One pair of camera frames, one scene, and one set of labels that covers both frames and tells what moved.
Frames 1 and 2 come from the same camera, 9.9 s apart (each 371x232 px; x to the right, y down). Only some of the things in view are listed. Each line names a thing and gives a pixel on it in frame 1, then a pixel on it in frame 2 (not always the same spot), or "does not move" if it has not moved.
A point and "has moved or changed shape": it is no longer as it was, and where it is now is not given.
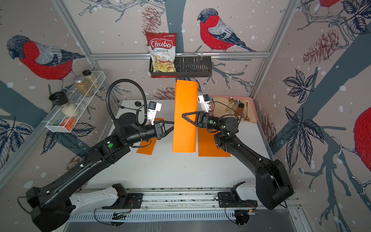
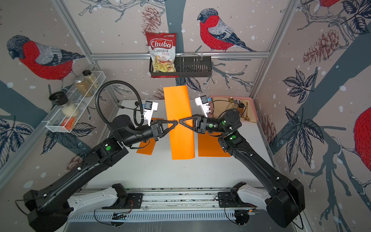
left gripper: x=162 y=132 does not move
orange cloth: x=186 y=102 has moved or changed shape
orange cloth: x=207 y=146 does not move
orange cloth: x=149 y=150 does not move
